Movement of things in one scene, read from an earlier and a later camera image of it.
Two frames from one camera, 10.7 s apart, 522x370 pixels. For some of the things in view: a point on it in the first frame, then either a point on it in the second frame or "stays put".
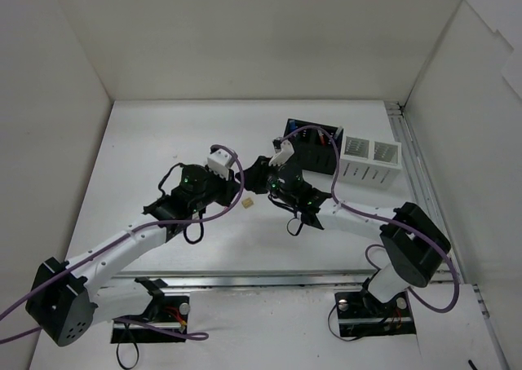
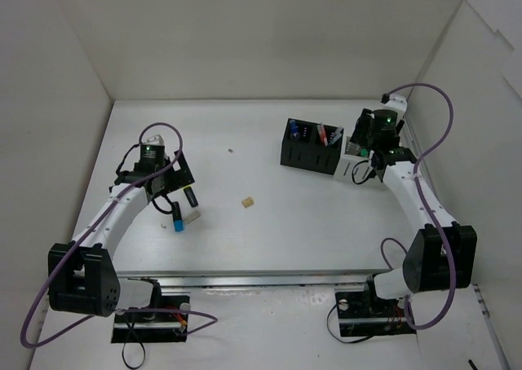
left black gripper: (226, 188) -> (179, 173)
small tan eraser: (247, 202) stays put
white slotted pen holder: (369, 161) stays put
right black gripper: (260, 175) -> (362, 122)
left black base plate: (169, 312) stays put
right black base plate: (360, 314) stays put
